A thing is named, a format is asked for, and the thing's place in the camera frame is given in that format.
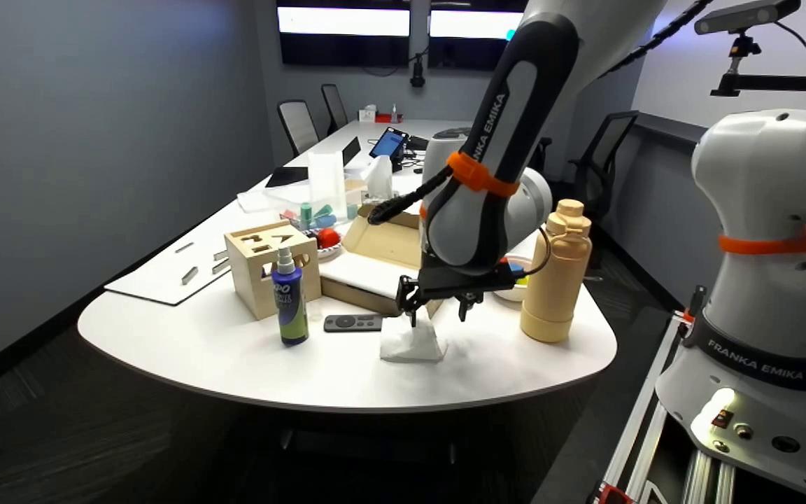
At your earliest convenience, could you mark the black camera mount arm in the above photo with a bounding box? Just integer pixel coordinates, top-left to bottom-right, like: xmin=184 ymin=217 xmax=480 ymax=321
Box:
xmin=709 ymin=31 xmax=806 ymax=101

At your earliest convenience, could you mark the wall monitor screen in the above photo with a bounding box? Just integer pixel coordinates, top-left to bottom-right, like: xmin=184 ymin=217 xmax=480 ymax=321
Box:
xmin=425 ymin=0 xmax=529 ymax=67
xmin=274 ymin=0 xmax=413 ymax=67

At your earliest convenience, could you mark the tan water bottle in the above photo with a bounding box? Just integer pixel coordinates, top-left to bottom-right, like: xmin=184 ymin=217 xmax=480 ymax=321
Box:
xmin=519 ymin=196 xmax=597 ymax=346

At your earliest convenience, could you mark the white bowl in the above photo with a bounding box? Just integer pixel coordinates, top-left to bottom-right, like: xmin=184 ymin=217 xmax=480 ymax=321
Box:
xmin=491 ymin=254 xmax=538 ymax=305

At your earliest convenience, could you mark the translucent plastic bag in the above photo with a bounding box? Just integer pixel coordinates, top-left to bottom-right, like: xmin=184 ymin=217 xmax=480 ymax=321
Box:
xmin=305 ymin=147 xmax=351 ymax=221

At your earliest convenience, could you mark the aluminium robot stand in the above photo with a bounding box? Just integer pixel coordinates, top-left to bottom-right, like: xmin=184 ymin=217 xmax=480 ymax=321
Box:
xmin=593 ymin=310 xmax=743 ymax=504

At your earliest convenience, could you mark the wooden shape sorter cube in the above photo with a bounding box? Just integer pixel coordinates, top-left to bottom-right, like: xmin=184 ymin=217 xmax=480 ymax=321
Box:
xmin=221 ymin=221 xmax=324 ymax=321

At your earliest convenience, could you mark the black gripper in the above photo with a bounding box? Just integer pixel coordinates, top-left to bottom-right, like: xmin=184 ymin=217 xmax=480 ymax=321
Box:
xmin=394 ymin=262 xmax=519 ymax=329

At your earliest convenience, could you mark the grey remote control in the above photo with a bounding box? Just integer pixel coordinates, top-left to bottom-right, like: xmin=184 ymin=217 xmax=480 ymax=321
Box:
xmin=322 ymin=310 xmax=387 ymax=335

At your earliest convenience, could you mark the white sheet with grey marks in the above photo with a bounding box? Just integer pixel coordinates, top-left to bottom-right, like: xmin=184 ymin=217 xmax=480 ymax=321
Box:
xmin=105 ymin=233 xmax=238 ymax=308

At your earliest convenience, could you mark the white paper towel stack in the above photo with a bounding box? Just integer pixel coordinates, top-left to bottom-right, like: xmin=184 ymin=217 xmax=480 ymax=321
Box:
xmin=320 ymin=248 xmax=421 ymax=300

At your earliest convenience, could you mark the grey depth camera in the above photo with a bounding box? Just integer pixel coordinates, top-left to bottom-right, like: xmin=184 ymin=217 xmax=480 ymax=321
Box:
xmin=695 ymin=0 xmax=803 ymax=38

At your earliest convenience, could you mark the blue screen tablet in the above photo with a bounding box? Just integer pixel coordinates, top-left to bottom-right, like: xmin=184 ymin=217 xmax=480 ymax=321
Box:
xmin=369 ymin=125 xmax=413 ymax=161

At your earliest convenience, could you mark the green spray bottle blue label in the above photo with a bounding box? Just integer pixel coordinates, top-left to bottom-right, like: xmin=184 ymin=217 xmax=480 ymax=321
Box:
xmin=268 ymin=247 xmax=313 ymax=349

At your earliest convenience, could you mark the black cable conduit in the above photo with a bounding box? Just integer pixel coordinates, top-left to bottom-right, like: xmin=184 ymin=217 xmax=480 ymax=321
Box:
xmin=364 ymin=0 xmax=716 ymax=226

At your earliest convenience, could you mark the black office chair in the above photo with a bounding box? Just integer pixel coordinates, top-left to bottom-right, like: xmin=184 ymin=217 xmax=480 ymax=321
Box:
xmin=569 ymin=109 xmax=639 ymax=221
xmin=320 ymin=81 xmax=352 ymax=135
xmin=274 ymin=94 xmax=322 ymax=157

